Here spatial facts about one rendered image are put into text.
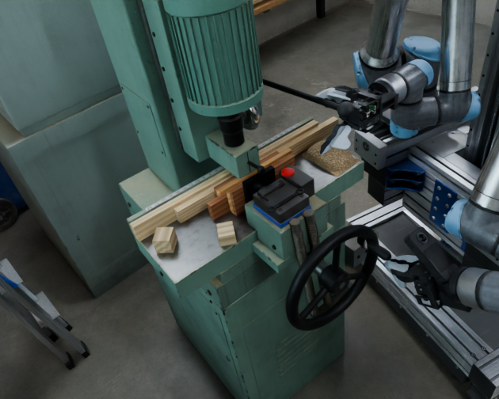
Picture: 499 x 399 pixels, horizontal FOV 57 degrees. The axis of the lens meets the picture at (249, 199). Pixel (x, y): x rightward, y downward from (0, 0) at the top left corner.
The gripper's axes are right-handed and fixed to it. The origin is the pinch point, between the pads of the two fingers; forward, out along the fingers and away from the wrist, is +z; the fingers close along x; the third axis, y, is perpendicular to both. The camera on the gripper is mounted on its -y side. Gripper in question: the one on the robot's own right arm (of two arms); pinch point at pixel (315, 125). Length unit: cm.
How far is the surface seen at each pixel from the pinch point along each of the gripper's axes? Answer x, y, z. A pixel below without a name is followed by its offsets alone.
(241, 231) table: 19.4, -3.3, 23.0
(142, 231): 16.3, -18.1, 41.5
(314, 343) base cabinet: 86, -4, 5
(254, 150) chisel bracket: 6.4, -11.5, 10.1
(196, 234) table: 19.1, -10.2, 31.5
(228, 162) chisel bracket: 8.7, -15.5, 15.8
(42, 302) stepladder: 79, -89, 74
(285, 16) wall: 78, -263, -204
